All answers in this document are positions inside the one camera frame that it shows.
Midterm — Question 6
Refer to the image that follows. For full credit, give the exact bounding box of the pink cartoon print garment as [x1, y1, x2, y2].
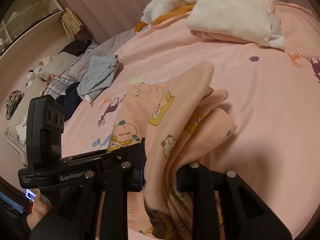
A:
[108, 62, 237, 239]

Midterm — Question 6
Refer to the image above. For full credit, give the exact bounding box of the person's left hand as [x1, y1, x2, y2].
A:
[27, 192, 53, 230]

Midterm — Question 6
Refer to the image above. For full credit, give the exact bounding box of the dark navy garment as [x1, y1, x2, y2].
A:
[56, 82, 82, 121]

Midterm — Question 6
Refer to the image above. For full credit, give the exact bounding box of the light blue folded garment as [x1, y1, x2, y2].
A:
[76, 54, 119, 103]

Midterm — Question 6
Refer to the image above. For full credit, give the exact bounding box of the plaid grey shirt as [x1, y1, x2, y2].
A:
[42, 42, 98, 99]

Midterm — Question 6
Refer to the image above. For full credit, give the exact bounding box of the pink printed bed sheet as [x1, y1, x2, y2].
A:
[62, 4, 319, 237]

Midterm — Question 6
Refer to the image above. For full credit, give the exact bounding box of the grey pillow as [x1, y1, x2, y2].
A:
[38, 52, 78, 80]

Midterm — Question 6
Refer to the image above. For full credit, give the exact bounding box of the colourful floral cloth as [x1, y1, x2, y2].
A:
[5, 89, 24, 120]

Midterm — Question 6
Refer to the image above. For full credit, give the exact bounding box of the black and white plush toy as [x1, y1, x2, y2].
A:
[26, 70, 37, 88]

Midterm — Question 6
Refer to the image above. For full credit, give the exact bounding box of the beige hanging tassel bundle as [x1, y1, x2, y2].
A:
[61, 8, 84, 40]

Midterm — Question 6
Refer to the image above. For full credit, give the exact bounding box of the cream folded blanket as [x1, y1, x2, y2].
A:
[186, 0, 285, 50]

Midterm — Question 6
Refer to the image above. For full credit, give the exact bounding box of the white and orange plush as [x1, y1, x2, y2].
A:
[135, 0, 198, 33]

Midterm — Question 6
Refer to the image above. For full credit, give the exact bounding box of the white wall shelf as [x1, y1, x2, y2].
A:
[1, 0, 63, 58]

